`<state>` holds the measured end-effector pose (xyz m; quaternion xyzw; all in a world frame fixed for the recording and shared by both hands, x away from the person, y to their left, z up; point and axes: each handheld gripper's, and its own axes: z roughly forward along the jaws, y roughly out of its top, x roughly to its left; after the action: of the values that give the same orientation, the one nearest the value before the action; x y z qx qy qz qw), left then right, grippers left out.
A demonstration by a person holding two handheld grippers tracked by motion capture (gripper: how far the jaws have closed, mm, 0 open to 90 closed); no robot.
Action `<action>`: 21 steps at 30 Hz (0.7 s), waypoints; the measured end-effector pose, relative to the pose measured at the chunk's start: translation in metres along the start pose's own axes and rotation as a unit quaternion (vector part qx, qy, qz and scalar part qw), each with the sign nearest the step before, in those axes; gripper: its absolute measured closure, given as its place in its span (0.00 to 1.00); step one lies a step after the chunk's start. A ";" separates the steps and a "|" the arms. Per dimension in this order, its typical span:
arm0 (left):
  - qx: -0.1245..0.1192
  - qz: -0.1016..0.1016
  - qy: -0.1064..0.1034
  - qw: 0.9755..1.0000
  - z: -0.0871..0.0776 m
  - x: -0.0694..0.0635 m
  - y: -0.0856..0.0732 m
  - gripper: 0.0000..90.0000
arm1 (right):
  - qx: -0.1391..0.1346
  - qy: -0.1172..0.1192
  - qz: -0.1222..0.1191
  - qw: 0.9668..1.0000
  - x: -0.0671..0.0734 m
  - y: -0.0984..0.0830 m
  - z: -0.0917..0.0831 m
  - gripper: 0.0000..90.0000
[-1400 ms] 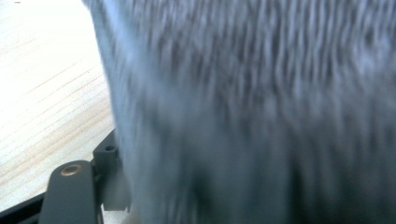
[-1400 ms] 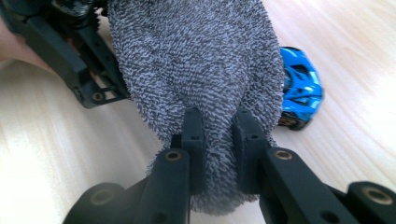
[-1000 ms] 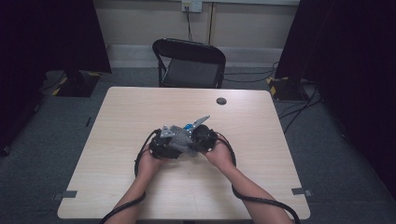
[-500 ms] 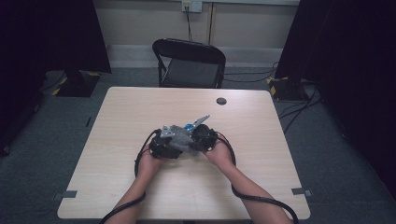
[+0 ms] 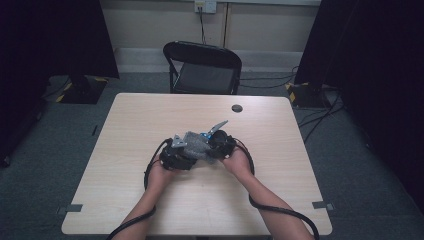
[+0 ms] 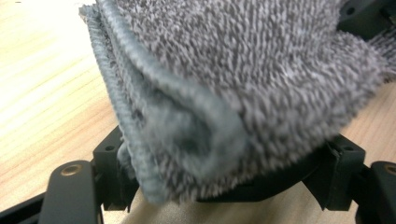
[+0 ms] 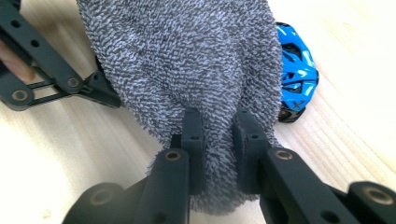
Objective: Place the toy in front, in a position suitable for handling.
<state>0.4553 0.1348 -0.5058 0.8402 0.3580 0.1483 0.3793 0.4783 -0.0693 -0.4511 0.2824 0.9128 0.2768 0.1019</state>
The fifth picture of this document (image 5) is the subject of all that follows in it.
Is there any black folding chair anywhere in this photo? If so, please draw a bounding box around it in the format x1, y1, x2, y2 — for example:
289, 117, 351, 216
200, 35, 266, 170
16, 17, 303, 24
162, 40, 243, 96

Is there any black wall socket cable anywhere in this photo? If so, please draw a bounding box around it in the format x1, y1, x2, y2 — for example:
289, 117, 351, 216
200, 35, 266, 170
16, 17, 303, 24
198, 7, 207, 45

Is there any left hand-held gripper cable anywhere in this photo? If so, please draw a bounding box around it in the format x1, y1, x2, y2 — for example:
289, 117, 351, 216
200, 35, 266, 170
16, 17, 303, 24
106, 138, 171, 240

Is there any right hand-held gripper cable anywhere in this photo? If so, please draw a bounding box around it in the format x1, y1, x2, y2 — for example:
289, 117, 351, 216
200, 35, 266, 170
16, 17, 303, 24
233, 137, 321, 240

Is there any white wall socket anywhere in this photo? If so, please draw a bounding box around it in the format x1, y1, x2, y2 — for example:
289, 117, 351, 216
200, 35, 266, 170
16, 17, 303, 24
194, 0, 218, 14

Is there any person's right hand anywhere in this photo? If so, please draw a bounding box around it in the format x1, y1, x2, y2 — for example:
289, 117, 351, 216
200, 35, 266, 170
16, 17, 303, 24
221, 146, 255, 179

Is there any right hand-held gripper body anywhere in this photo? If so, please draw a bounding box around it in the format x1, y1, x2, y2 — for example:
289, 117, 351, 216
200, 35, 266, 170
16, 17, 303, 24
206, 119, 237, 159

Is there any black curtain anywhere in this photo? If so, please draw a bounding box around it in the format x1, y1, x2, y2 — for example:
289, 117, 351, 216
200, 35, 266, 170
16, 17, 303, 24
293, 0, 424, 214
0, 0, 120, 168

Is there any person's left hand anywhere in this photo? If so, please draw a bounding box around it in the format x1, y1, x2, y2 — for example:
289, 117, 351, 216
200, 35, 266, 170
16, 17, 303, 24
146, 163, 178, 194

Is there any black yellow-striped stand base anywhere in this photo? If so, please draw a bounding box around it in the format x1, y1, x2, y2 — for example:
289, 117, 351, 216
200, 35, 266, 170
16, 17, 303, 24
55, 75, 109, 105
284, 81, 333, 109

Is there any black floor cable bundle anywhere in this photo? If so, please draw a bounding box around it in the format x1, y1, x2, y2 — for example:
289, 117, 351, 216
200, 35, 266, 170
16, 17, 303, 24
298, 91, 346, 144

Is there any hand-held gripper cable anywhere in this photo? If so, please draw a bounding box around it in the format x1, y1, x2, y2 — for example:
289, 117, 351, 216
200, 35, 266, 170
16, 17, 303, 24
106, 138, 171, 240
233, 137, 321, 240

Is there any grey tape mark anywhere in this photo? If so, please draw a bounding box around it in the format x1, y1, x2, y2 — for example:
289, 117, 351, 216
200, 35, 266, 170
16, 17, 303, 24
56, 203, 84, 215
311, 200, 335, 212

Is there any wall cable conduit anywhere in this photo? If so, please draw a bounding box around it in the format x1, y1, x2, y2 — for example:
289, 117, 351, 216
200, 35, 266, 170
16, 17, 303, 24
222, 2, 232, 48

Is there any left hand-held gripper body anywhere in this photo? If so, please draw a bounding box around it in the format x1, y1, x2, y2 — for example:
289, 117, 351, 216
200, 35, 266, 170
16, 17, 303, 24
159, 134, 198, 172

